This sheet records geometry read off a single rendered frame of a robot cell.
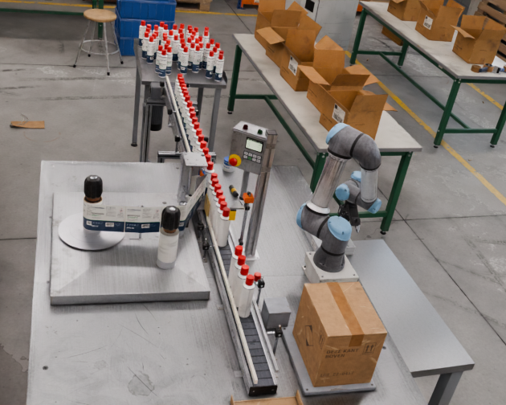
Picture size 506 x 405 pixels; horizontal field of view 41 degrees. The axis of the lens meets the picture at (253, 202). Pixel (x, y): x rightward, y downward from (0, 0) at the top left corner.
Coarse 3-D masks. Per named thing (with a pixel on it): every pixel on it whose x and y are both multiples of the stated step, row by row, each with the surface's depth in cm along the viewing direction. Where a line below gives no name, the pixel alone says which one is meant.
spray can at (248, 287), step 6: (252, 276) 273; (246, 282) 273; (252, 282) 273; (246, 288) 273; (252, 288) 274; (246, 294) 275; (252, 294) 276; (240, 300) 278; (246, 300) 276; (240, 306) 279; (246, 306) 278; (240, 312) 280; (246, 312) 280
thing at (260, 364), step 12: (204, 216) 341; (228, 252) 319; (228, 264) 311; (228, 300) 290; (252, 324) 279; (252, 336) 273; (252, 348) 268; (252, 360) 262; (264, 360) 263; (264, 372) 258; (252, 384) 254; (264, 384) 252
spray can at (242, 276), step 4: (244, 264) 279; (244, 268) 277; (248, 268) 277; (240, 272) 279; (244, 272) 277; (240, 276) 278; (244, 276) 278; (240, 280) 279; (244, 280) 279; (236, 284) 282; (240, 284) 280; (236, 288) 282; (240, 288) 281; (236, 292) 283; (240, 292) 282; (236, 296) 284; (240, 296) 283; (236, 300) 285; (236, 304) 286
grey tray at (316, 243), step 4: (304, 232) 351; (308, 236) 346; (312, 236) 341; (308, 240) 346; (312, 240) 340; (316, 240) 346; (320, 240) 347; (312, 244) 340; (316, 244) 335; (320, 244) 344; (348, 244) 346; (352, 244) 342; (312, 248) 341; (316, 248) 335; (348, 248) 338; (352, 248) 339; (348, 252) 339; (352, 252) 340
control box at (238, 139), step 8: (240, 128) 297; (248, 128) 299; (256, 128) 300; (232, 136) 299; (240, 136) 296; (248, 136) 295; (256, 136) 294; (264, 136) 294; (232, 144) 300; (240, 144) 298; (264, 144) 294; (232, 152) 302; (240, 152) 300; (256, 152) 297; (240, 160) 302; (248, 160) 300; (240, 168) 304; (248, 168) 302; (256, 168) 301
